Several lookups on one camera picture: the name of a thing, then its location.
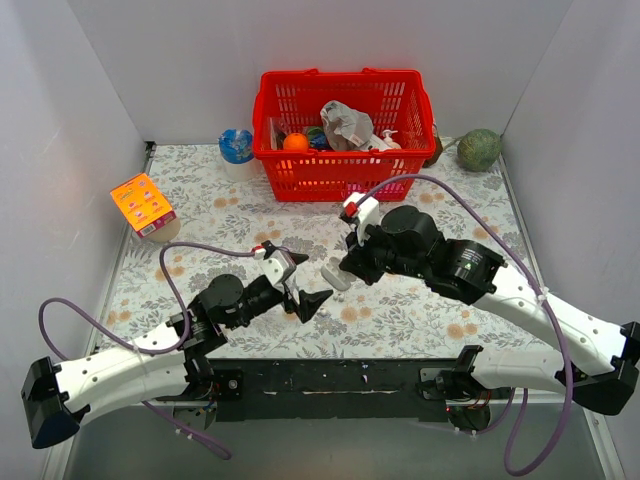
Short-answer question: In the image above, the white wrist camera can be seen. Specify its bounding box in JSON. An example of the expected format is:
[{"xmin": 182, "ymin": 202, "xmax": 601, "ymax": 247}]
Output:
[
  {"xmin": 340, "ymin": 192, "xmax": 381, "ymax": 246},
  {"xmin": 252, "ymin": 241, "xmax": 297, "ymax": 292}
]

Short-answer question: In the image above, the beige round container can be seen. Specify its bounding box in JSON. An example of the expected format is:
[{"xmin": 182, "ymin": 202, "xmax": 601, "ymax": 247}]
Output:
[{"xmin": 144, "ymin": 218, "xmax": 181, "ymax": 243}]

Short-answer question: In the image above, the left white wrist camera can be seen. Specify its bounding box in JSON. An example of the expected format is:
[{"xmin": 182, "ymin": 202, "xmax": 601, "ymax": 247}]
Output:
[{"xmin": 252, "ymin": 241, "xmax": 297, "ymax": 292}]

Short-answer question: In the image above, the green melon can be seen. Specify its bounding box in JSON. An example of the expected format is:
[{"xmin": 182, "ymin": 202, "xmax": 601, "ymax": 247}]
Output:
[{"xmin": 457, "ymin": 129, "xmax": 502, "ymax": 172}]

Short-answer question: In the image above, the white earbud charging case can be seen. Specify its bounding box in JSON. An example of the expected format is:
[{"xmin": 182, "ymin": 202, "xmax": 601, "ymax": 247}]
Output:
[{"xmin": 320, "ymin": 257, "xmax": 356, "ymax": 292}]

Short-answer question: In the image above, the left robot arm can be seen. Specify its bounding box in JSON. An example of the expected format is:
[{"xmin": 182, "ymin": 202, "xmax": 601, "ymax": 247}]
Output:
[{"xmin": 21, "ymin": 247, "xmax": 333, "ymax": 449}]

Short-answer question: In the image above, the white pump bottle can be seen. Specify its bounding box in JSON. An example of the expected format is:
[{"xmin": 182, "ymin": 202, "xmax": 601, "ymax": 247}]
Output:
[{"xmin": 366, "ymin": 129, "xmax": 401, "ymax": 151}]

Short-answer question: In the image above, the green blue item in basket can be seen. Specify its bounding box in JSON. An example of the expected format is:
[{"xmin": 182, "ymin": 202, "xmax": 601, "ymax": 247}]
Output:
[{"xmin": 305, "ymin": 126, "xmax": 331, "ymax": 151}]

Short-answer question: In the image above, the red plastic shopping basket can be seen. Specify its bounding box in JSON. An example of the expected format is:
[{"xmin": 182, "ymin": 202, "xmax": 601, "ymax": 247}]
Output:
[{"xmin": 253, "ymin": 68, "xmax": 436, "ymax": 202}]

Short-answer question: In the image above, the crumpled grey plastic bag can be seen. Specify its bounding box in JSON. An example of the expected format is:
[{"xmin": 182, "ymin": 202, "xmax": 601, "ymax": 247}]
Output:
[{"xmin": 320, "ymin": 100, "xmax": 374, "ymax": 151}]

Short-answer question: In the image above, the brown object behind basket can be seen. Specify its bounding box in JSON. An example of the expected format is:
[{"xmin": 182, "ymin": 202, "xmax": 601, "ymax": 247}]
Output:
[{"xmin": 421, "ymin": 124, "xmax": 445, "ymax": 169}]

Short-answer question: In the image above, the orange snack box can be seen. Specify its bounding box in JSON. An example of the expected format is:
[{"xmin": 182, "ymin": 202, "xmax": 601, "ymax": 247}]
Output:
[{"xmin": 110, "ymin": 173, "xmax": 178, "ymax": 240}]

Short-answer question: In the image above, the floral patterned table mat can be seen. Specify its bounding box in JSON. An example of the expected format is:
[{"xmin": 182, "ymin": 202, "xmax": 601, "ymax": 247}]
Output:
[{"xmin": 98, "ymin": 145, "xmax": 545, "ymax": 358}]

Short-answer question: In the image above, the blue lidded white cup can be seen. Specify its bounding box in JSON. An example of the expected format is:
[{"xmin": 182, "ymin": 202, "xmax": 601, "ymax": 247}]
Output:
[{"xmin": 218, "ymin": 129, "xmax": 258, "ymax": 182}]

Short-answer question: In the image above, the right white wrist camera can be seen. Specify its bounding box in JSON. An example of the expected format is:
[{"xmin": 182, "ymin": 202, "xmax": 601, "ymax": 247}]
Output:
[{"xmin": 340, "ymin": 192, "xmax": 381, "ymax": 246}]

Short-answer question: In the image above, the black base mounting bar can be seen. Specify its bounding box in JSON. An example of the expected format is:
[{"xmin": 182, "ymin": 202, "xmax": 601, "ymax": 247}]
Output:
[{"xmin": 171, "ymin": 344, "xmax": 492, "ymax": 432}]

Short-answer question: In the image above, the orange fruit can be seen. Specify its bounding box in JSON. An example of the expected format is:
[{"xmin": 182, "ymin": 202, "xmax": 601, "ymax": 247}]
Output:
[{"xmin": 283, "ymin": 132, "xmax": 309, "ymax": 153}]

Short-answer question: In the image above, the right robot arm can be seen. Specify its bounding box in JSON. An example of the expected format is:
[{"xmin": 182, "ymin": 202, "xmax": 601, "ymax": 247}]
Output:
[{"xmin": 339, "ymin": 195, "xmax": 639, "ymax": 416}]

